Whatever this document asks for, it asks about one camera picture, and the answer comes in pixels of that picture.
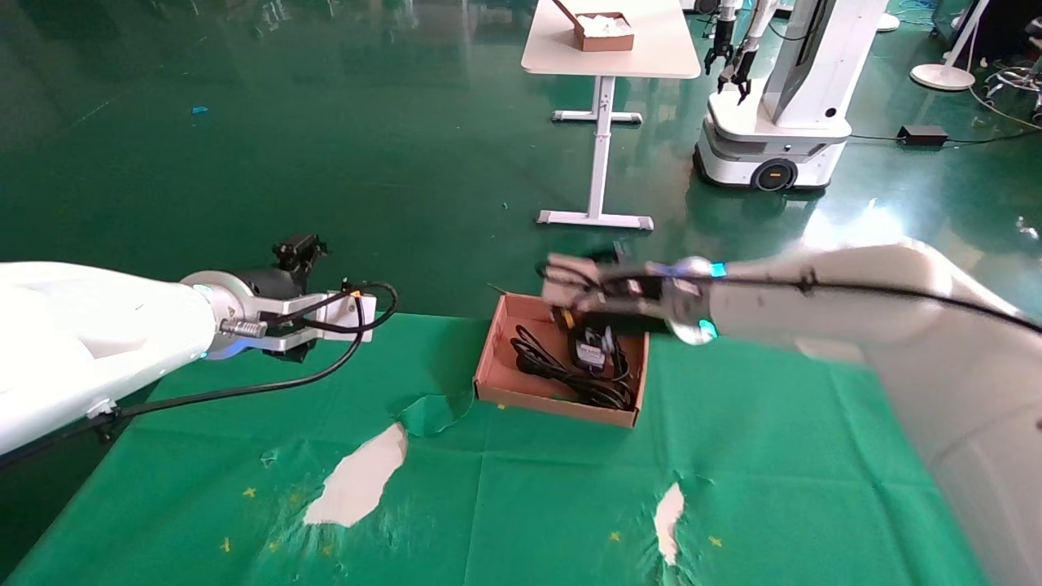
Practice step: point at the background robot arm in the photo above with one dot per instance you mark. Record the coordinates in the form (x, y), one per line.
(720, 45)
(743, 69)

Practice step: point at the white round floor stand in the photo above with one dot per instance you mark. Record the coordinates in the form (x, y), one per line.
(944, 75)

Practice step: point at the open brown cardboard box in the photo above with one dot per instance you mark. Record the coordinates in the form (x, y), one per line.
(496, 366)

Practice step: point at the white height-adjustable table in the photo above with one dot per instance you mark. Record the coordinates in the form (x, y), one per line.
(627, 57)

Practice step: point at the green table cloth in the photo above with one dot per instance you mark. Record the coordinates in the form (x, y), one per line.
(529, 488)

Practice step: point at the black power adapter brick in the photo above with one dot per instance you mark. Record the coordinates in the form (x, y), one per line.
(922, 134)

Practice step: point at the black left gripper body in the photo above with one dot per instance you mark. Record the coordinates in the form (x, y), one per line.
(277, 282)

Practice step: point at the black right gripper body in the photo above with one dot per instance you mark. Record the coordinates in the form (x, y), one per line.
(631, 305)

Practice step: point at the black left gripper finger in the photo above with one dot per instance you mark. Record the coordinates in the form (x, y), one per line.
(299, 251)
(291, 350)

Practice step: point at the white wheeled background robot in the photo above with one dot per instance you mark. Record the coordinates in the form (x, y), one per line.
(781, 130)

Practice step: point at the white packing material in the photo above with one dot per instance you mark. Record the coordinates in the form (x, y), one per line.
(605, 24)

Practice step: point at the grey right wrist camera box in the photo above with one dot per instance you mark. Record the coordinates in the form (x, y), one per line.
(562, 273)

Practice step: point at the small cardboard box with flap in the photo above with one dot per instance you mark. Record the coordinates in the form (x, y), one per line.
(606, 41)

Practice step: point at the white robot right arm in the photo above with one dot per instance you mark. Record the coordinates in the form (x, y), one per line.
(936, 350)

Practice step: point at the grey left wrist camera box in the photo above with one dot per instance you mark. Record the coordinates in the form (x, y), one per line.
(285, 309)

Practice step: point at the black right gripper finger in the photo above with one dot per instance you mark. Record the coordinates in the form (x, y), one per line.
(620, 251)

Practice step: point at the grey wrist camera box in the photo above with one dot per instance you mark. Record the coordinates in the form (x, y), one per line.
(285, 309)
(562, 273)

